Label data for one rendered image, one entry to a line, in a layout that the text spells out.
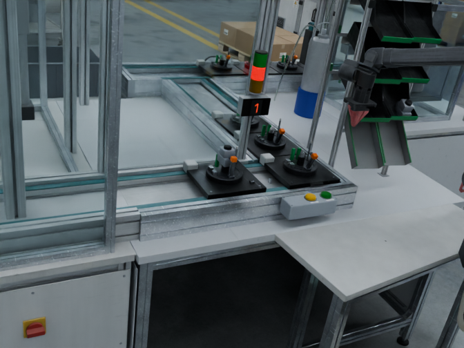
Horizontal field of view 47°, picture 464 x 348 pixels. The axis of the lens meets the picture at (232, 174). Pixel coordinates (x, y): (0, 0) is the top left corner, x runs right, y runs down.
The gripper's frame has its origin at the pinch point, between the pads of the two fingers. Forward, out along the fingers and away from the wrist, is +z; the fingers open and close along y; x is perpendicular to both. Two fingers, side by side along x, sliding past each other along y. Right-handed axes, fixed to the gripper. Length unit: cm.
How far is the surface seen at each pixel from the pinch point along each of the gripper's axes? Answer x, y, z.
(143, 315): 8, 76, 64
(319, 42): -96, -49, -2
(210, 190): -9, 49, 28
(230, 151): -16.5, 39.3, 16.7
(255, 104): -28.1, 25.0, 3.4
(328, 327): 40, 23, 55
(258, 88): -28.5, 24.9, -3.2
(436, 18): -77, -109, -23
